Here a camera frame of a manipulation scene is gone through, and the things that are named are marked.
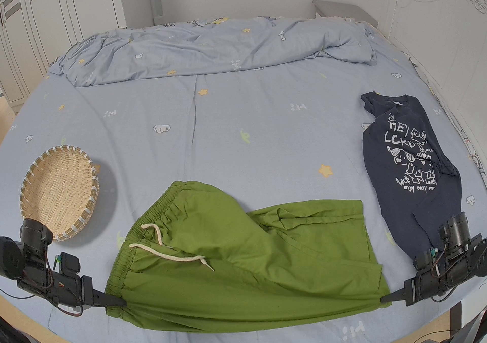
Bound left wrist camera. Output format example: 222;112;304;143
53;252;81;278

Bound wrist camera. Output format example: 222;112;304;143
53;252;81;278
414;251;434;270

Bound round woven basket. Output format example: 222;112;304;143
19;145;100;242

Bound pale blue quilt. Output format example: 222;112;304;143
49;16;378;87

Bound dark blue printed T-shirt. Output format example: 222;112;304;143
361;91;463;260

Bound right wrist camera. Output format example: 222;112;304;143
414;251;434;270

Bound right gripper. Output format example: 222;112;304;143
404;254;476;307

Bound grey bedside table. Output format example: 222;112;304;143
312;0;380;30

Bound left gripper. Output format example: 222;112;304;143
17;271;96;312

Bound bed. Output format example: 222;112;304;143
0;0;487;343

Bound white wardrobe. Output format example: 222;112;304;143
0;0;128;114

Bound green shorts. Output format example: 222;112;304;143
103;180;392;334

